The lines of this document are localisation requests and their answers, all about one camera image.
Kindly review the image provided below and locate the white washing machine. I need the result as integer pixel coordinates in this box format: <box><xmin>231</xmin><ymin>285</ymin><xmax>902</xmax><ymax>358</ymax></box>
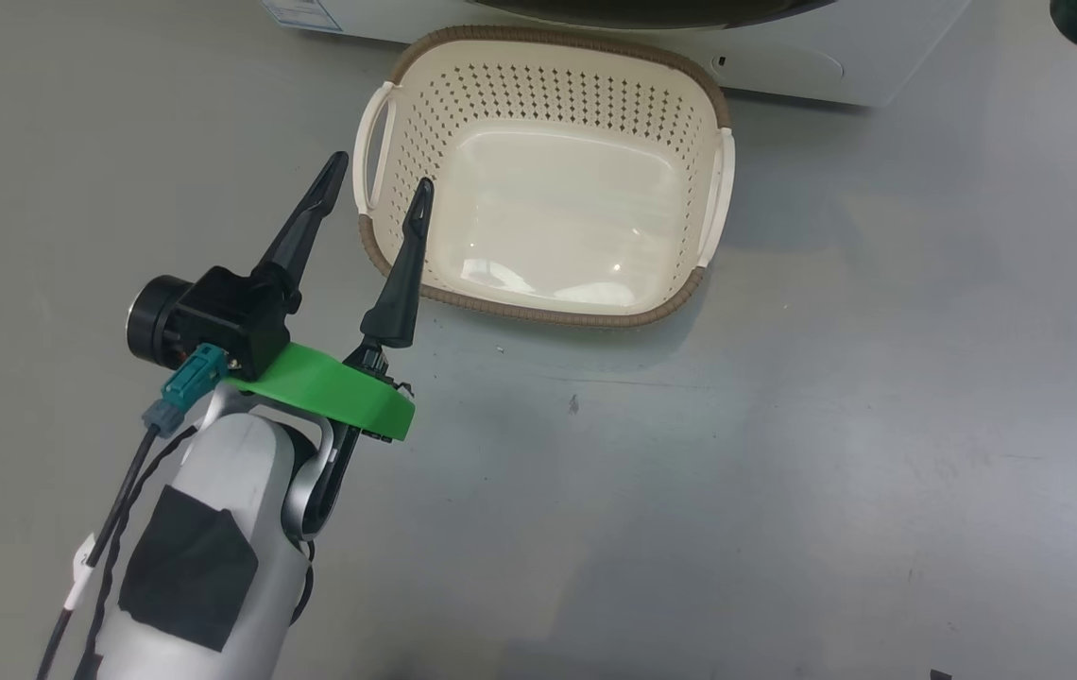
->
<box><xmin>260</xmin><ymin>0</ymin><xmax>974</xmax><ymax>107</ymax></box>

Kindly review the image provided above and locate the cream perforated laundry basket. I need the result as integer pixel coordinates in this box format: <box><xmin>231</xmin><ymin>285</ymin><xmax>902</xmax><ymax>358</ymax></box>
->
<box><xmin>352</xmin><ymin>25</ymin><xmax>736</xmax><ymax>330</ymax></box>

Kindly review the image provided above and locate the black twisted cable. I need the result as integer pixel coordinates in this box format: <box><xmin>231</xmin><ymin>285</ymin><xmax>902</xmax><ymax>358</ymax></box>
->
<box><xmin>76</xmin><ymin>425</ymin><xmax>201</xmax><ymax>680</ymax></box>

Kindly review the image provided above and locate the black round washing machine door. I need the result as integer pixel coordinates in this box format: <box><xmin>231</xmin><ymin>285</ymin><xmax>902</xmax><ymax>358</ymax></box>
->
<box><xmin>463</xmin><ymin>0</ymin><xmax>842</xmax><ymax>29</ymax></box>

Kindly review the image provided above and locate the blue energy label sticker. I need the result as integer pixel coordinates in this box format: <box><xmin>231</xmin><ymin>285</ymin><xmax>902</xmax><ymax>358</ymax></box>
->
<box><xmin>260</xmin><ymin>0</ymin><xmax>346</xmax><ymax>34</ymax></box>

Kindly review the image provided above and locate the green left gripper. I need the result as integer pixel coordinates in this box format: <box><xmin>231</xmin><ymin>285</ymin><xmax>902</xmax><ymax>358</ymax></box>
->
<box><xmin>227</xmin><ymin>151</ymin><xmax>436</xmax><ymax>530</ymax></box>

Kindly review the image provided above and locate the black cable with teal plug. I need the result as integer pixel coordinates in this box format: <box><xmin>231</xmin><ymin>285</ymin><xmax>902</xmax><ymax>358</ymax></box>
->
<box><xmin>33</xmin><ymin>343</ymin><xmax>230</xmax><ymax>680</ymax></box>

